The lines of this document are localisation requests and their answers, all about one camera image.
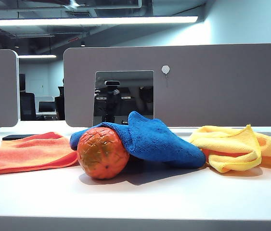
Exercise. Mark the blue microfiber rag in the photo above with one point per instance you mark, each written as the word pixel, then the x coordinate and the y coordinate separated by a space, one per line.
pixel 154 142

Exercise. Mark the metal standing mirror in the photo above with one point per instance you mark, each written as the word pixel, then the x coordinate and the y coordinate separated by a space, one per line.
pixel 125 96

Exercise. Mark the black computer monitor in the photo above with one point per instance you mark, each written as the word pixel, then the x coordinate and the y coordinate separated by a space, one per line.
pixel 47 107

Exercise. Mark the black office chair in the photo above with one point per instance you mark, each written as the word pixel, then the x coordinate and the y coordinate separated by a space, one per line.
pixel 27 106

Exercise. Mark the long ceiling light strip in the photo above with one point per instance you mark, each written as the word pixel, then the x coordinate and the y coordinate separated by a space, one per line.
pixel 89 21

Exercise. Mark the small ceiling spotlight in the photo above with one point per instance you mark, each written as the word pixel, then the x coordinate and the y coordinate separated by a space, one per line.
pixel 83 44

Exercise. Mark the short ceiling light strip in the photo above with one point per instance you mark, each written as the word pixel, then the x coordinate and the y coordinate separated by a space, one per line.
pixel 37 56

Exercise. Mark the orange microfiber rag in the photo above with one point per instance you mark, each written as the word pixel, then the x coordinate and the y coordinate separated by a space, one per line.
pixel 29 154

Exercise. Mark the wide brown partition panel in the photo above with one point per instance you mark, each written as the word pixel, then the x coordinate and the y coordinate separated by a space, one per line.
pixel 222 96

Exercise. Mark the black flat phone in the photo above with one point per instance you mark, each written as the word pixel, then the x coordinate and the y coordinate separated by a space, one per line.
pixel 12 137

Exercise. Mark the orange toy fruit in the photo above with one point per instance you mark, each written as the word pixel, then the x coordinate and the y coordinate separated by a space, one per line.
pixel 101 154

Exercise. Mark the yellow microfiber rag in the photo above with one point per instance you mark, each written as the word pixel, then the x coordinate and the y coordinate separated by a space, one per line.
pixel 226 144

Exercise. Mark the white wall hook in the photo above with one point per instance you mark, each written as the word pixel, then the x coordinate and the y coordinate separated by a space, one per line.
pixel 165 69

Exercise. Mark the person in dark clothes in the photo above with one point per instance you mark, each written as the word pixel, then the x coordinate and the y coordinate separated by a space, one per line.
pixel 60 106

